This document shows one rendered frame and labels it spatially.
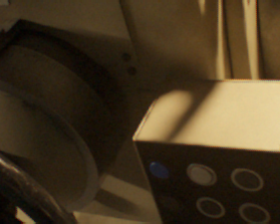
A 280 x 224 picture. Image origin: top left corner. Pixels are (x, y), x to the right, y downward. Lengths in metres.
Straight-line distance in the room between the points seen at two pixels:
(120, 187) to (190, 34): 0.31
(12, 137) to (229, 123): 0.24
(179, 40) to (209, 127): 0.11
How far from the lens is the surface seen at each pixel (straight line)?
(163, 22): 0.55
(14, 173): 0.42
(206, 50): 0.57
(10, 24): 0.63
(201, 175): 0.52
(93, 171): 0.60
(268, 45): 0.66
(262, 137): 0.49
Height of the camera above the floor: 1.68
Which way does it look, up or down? 36 degrees down
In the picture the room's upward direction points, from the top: 18 degrees counter-clockwise
